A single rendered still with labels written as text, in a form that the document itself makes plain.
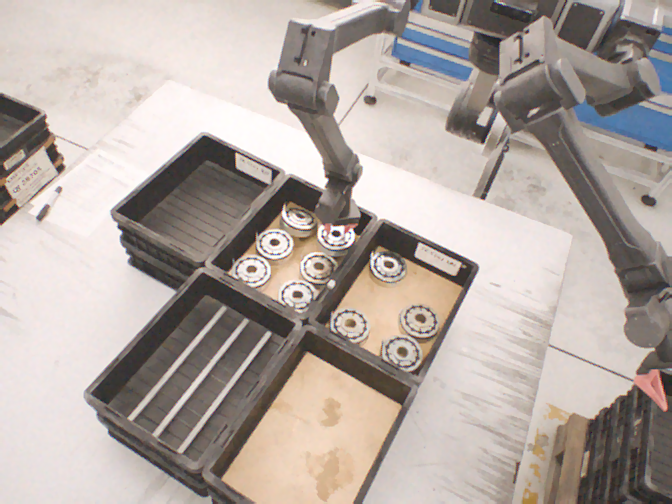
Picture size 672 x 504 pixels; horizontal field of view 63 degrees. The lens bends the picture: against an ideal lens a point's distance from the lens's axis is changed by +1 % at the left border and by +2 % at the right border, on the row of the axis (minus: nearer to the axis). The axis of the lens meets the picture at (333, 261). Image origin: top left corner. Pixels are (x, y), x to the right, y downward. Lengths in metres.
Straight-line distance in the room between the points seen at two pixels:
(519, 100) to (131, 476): 1.13
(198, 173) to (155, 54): 2.08
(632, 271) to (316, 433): 0.72
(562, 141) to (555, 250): 1.06
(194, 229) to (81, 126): 1.79
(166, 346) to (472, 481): 0.81
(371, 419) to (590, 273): 1.85
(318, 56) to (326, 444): 0.81
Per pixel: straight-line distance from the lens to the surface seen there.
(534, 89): 0.88
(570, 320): 2.73
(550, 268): 1.89
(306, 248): 1.54
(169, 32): 3.94
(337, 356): 1.31
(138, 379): 1.37
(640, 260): 1.03
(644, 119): 3.19
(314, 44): 0.94
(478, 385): 1.57
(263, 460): 1.27
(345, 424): 1.30
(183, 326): 1.41
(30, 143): 2.44
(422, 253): 1.52
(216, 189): 1.69
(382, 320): 1.44
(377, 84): 3.36
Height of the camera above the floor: 2.04
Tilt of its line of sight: 53 degrees down
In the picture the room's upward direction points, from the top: 10 degrees clockwise
